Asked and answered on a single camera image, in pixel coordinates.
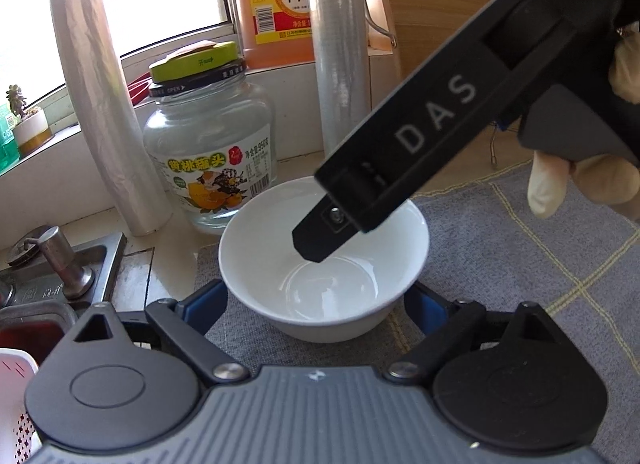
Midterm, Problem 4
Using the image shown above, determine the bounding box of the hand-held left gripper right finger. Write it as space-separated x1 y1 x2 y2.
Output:
383 282 556 386

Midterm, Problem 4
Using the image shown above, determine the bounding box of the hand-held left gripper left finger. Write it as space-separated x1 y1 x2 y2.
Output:
74 279 251 388

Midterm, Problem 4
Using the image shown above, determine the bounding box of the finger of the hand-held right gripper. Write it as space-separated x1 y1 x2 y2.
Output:
291 196 365 263
497 112 524 134

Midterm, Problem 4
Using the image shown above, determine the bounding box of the plain white bowl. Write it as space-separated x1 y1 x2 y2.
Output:
218 176 430 343

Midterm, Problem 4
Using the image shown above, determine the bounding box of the person's right hand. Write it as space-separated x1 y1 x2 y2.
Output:
527 23 640 223

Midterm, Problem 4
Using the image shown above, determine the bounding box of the grey checked cloth mat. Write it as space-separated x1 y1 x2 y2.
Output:
197 159 640 464

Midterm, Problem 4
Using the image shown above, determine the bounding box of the steel sink faucet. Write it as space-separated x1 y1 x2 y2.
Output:
0 231 127 325

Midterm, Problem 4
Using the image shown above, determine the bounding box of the clear plastic wrap roll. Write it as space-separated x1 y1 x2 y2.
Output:
48 0 174 237
301 0 372 160

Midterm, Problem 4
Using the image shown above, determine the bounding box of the glass jar with green lid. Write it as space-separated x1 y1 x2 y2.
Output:
143 40 279 236

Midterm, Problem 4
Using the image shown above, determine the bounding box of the metal sink knob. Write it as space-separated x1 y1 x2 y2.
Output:
7 226 96 301

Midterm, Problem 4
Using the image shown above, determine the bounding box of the red basin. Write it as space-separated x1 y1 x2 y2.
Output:
0 318 67 361

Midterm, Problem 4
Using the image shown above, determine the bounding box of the orange cooking wine jug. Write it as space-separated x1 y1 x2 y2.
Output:
229 0 397 71

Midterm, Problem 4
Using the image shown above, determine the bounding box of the white plastic basket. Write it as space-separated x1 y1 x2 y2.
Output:
0 347 41 464

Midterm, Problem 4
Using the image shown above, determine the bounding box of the small potted plant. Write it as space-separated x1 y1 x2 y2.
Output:
5 84 54 157

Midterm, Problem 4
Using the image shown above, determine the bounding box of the green detergent bottle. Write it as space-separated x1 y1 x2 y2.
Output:
0 102 21 175

